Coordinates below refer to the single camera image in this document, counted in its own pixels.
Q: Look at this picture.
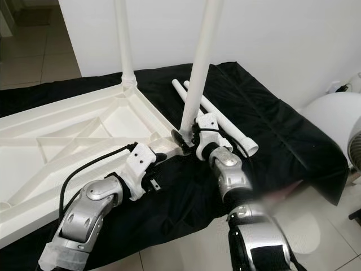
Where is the white plastic children table top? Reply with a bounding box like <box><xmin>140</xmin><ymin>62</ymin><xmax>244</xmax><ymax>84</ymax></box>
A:
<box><xmin>0</xmin><ymin>82</ymin><xmax>195</xmax><ymax>252</ymax></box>

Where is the black cloth table cover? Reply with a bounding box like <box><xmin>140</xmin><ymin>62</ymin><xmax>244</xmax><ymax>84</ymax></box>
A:
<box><xmin>0</xmin><ymin>61</ymin><xmax>349</xmax><ymax>271</ymax></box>

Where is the pink fabric item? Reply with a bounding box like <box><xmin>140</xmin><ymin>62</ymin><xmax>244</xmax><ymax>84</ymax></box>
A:
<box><xmin>254</xmin><ymin>183</ymin><xmax>302</xmax><ymax>207</ymax></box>

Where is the white floor fan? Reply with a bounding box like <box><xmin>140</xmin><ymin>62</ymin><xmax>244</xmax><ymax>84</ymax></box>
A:
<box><xmin>296</xmin><ymin>92</ymin><xmax>361</xmax><ymax>170</ymax></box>

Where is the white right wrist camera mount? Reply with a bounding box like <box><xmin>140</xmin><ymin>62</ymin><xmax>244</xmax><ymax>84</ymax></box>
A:
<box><xmin>195</xmin><ymin>113</ymin><xmax>223</xmax><ymax>161</ymax></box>

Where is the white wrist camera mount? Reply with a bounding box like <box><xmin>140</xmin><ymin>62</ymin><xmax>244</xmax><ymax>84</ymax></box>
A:
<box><xmin>123</xmin><ymin>142</ymin><xmax>163</xmax><ymax>201</ymax></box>
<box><xmin>195</xmin><ymin>113</ymin><xmax>223</xmax><ymax>161</ymax></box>

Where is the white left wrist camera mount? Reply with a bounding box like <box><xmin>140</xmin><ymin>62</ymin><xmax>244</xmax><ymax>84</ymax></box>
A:
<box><xmin>123</xmin><ymin>142</ymin><xmax>163</xmax><ymax>201</ymax></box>

